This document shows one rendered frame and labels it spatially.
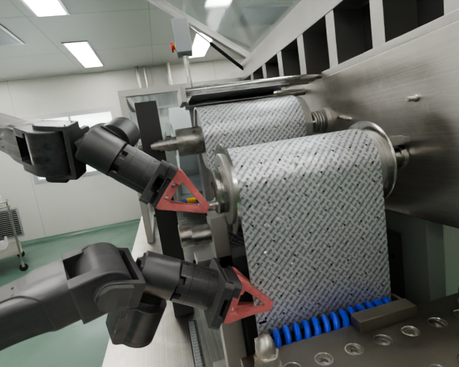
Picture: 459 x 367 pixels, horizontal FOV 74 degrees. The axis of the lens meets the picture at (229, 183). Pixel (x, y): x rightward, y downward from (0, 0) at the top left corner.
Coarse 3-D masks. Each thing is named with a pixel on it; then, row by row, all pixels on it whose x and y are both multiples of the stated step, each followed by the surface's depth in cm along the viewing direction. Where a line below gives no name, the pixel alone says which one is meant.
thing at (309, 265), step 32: (288, 224) 46; (320, 224) 47; (352, 224) 48; (384, 224) 49; (256, 256) 45; (288, 256) 46; (320, 256) 47; (352, 256) 49; (384, 256) 50; (288, 288) 47; (320, 288) 48; (352, 288) 49; (384, 288) 51; (256, 320) 46; (288, 320) 48
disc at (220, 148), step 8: (216, 152) 51; (224, 152) 45; (232, 168) 43; (232, 176) 42; (232, 184) 43; (240, 208) 43; (240, 216) 44; (232, 224) 49; (240, 224) 45; (232, 232) 50
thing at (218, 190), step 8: (216, 168) 48; (208, 176) 51; (216, 176) 46; (216, 184) 46; (224, 184) 46; (216, 192) 46; (224, 192) 46; (216, 200) 47; (224, 200) 46; (216, 208) 49; (224, 208) 47
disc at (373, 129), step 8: (352, 128) 56; (360, 128) 54; (368, 128) 52; (376, 128) 50; (376, 136) 50; (384, 136) 48; (384, 144) 49; (384, 152) 49; (392, 152) 47; (392, 160) 48; (392, 168) 48; (392, 176) 48; (384, 184) 50; (392, 184) 49; (384, 192) 51
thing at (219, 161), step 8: (376, 144) 49; (216, 160) 50; (224, 160) 46; (384, 160) 49; (224, 168) 45; (384, 168) 49; (224, 176) 46; (384, 176) 49; (232, 192) 44; (232, 200) 44; (232, 208) 45; (232, 216) 46
